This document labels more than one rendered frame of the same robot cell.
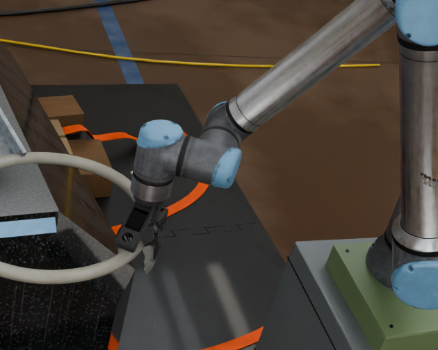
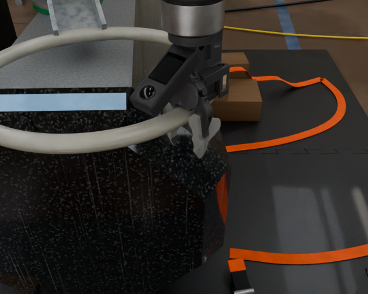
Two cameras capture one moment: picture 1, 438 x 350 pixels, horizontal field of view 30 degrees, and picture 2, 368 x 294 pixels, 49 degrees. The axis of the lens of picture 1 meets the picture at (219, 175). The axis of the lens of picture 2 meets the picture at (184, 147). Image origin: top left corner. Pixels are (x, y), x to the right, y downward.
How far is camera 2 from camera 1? 1.32 m
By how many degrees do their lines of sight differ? 24
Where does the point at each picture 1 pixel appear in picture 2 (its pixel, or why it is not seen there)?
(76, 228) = not seen: hidden behind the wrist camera
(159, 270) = (289, 179)
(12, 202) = (86, 76)
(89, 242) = not seen: hidden behind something
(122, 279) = (213, 173)
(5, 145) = (95, 23)
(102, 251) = (189, 140)
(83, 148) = (241, 84)
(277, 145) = not seen: outside the picture
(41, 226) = (110, 101)
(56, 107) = (229, 59)
